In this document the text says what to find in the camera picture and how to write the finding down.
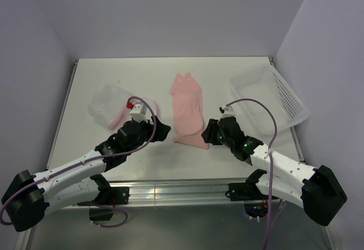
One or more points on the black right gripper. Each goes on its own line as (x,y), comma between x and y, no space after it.
(209,134)

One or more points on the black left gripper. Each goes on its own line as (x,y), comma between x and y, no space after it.
(161,130)

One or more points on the pink bra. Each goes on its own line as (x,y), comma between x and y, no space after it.
(187,106)

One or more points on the white mesh laundry bag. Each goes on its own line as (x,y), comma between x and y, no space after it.
(108,106)

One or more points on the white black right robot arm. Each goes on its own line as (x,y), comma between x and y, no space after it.
(315,189)

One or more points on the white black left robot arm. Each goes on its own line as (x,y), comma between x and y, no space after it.
(30,197)

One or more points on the white perforated plastic basket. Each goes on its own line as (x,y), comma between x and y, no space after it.
(266,85)

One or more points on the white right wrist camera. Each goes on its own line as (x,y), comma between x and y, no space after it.
(226,111)

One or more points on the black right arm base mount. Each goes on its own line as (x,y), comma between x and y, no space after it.
(248,191)

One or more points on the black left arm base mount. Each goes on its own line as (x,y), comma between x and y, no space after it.
(106,203)

